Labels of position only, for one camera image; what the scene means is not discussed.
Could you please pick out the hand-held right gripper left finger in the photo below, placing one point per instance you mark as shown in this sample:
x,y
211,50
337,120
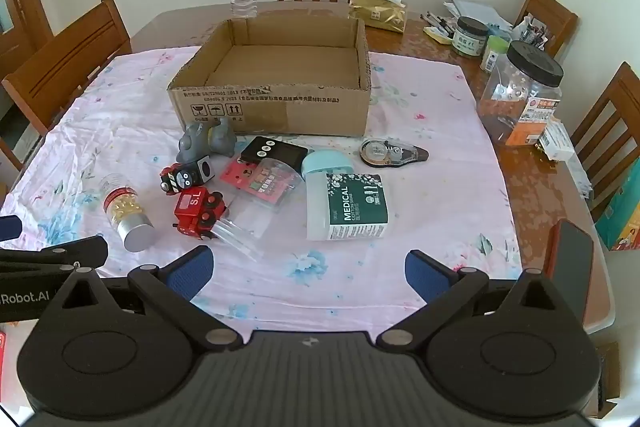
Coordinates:
x,y
195,268

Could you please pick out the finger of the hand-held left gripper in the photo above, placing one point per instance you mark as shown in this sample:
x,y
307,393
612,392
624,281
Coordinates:
x,y
10,227
75,252

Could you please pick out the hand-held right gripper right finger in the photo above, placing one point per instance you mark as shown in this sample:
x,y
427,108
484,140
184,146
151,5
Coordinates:
x,y
424,268

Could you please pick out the red toy train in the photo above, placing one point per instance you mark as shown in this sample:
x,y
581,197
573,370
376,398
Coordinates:
x,y
192,209

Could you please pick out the clear plastic cup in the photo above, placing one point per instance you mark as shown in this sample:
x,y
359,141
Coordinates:
x,y
245,234
282,179

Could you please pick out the pill bottle with silver cap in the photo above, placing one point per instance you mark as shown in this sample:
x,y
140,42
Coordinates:
x,y
125,212

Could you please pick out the red round toy piece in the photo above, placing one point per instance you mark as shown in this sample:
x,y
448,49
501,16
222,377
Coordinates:
x,y
182,179

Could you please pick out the white plastic bottle green label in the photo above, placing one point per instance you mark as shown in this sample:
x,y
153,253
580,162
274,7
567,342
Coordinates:
x,y
350,207

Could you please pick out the correction tape dispenser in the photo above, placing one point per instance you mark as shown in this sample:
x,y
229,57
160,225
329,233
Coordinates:
x,y
385,153

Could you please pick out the grey cat toy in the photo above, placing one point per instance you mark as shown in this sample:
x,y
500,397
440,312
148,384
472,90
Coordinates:
x,y
200,142

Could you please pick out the black device with round buttons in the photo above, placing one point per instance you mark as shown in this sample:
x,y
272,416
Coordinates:
x,y
280,153

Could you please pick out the teal rounded case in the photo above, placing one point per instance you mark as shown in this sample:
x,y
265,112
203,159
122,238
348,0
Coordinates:
x,y
325,163

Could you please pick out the pink floral tablecloth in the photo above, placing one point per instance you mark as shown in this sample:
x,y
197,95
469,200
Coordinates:
x,y
425,187

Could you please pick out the red card packet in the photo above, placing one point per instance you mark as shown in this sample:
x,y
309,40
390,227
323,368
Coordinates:
x,y
237,174

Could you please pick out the phone in red case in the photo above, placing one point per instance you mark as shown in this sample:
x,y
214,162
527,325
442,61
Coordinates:
x,y
572,262

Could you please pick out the wooden dining chair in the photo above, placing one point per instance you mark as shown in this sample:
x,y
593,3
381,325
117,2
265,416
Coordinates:
x,y
615,107
65,57
545,14

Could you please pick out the small white boxes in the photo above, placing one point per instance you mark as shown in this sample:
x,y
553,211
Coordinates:
x,y
556,139

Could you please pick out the large clear jar black lid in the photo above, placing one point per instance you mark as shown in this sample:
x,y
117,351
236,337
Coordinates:
x,y
520,97

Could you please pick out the colourful cardboard box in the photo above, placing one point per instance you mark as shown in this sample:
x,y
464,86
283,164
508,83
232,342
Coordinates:
x,y
620,222

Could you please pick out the small bottle with green lid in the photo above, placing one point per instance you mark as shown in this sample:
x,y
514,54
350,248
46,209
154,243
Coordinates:
x,y
494,54

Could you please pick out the yellow sticky notes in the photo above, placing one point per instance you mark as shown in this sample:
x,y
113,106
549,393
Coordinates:
x,y
437,34

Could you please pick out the small jar with black lid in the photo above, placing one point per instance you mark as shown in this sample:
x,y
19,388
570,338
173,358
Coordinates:
x,y
470,38

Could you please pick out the bundle of black pens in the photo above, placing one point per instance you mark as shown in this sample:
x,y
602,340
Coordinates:
x,y
440,21

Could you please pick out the pen holder with pens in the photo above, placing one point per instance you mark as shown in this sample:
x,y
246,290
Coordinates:
x,y
532,34

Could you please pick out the gold tissue pack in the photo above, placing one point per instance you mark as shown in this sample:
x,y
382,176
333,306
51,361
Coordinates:
x,y
377,14

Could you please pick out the stack of white papers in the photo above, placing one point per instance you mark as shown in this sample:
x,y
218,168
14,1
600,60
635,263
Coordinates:
x,y
475,9

